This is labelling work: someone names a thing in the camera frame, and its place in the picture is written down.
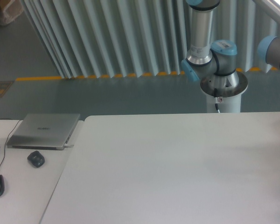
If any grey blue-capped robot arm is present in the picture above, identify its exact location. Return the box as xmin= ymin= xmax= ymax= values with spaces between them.
xmin=181 ymin=0 xmax=280 ymax=81

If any silver closed laptop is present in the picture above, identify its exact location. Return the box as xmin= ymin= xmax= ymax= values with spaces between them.
xmin=7 ymin=113 xmax=80 ymax=150

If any white folding partition screen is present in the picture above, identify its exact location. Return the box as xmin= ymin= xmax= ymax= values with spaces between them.
xmin=21 ymin=0 xmax=280 ymax=79

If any dark earbuds case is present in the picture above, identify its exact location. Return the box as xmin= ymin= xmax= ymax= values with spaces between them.
xmin=27 ymin=151 xmax=45 ymax=168

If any clear plastic bag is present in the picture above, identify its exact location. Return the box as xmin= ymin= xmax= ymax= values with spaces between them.
xmin=0 ymin=0 xmax=23 ymax=26

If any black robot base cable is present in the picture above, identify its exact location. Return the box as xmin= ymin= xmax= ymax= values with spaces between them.
xmin=213 ymin=87 xmax=221 ymax=114

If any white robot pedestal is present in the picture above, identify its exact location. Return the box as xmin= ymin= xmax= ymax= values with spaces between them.
xmin=200 ymin=71 xmax=248 ymax=113

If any black mouse cable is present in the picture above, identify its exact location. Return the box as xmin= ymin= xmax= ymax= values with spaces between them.
xmin=0 ymin=118 xmax=23 ymax=177

